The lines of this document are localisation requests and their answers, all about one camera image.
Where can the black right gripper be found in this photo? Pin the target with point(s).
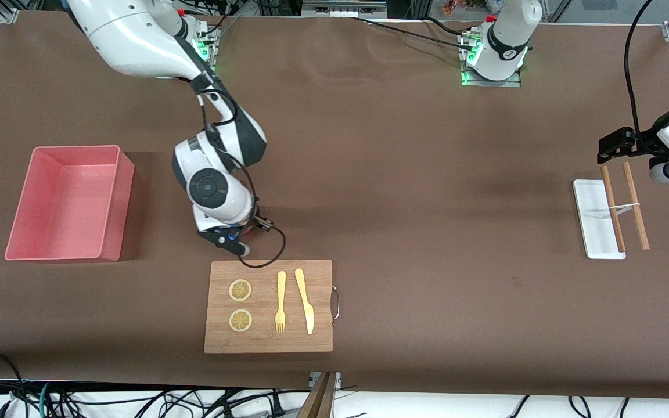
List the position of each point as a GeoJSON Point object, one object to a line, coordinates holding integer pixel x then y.
{"type": "Point", "coordinates": [256, 222]}

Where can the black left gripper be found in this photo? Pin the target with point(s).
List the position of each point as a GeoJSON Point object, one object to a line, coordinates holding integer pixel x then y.
{"type": "Point", "coordinates": [641, 141]}

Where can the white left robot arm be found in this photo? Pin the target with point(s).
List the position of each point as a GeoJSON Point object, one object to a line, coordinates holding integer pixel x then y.
{"type": "Point", "coordinates": [506, 40]}

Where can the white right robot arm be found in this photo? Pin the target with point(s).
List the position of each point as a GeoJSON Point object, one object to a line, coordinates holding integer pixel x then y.
{"type": "Point", "coordinates": [218, 191]}

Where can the white rubber band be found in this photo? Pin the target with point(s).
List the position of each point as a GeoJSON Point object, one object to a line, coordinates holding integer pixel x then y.
{"type": "Point", "coordinates": [625, 205]}

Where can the brown wooden chopstick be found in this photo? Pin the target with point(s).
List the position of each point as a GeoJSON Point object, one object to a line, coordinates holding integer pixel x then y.
{"type": "Point", "coordinates": [635, 203]}
{"type": "Point", "coordinates": [613, 209]}

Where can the yellow fork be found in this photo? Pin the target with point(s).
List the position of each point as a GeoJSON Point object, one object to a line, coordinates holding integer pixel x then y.
{"type": "Point", "coordinates": [281, 290]}

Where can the lemon slice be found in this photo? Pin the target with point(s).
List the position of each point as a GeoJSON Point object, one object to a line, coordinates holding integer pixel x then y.
{"type": "Point", "coordinates": [240, 290]}
{"type": "Point", "coordinates": [240, 320]}

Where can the white rectangular tray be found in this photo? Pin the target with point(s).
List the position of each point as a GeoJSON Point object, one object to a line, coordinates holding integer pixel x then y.
{"type": "Point", "coordinates": [593, 226]}

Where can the yellow knife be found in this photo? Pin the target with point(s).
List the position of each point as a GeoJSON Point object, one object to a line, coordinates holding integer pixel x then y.
{"type": "Point", "coordinates": [305, 302]}

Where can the wooden cutting board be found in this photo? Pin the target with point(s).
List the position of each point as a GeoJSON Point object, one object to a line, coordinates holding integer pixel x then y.
{"type": "Point", "coordinates": [265, 342]}

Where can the wooden beam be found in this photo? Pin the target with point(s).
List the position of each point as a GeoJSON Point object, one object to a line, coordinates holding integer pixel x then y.
{"type": "Point", "coordinates": [318, 400]}

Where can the pink plastic bin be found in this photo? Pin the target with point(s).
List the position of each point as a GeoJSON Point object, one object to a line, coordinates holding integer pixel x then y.
{"type": "Point", "coordinates": [67, 203]}

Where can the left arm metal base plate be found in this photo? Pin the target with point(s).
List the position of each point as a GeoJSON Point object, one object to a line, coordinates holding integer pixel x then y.
{"type": "Point", "coordinates": [491, 83]}

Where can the small metal bracket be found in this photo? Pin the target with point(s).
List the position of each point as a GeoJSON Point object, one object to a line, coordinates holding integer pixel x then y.
{"type": "Point", "coordinates": [337, 377]}

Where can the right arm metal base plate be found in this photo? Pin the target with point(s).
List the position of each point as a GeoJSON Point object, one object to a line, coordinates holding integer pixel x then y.
{"type": "Point", "coordinates": [209, 52]}

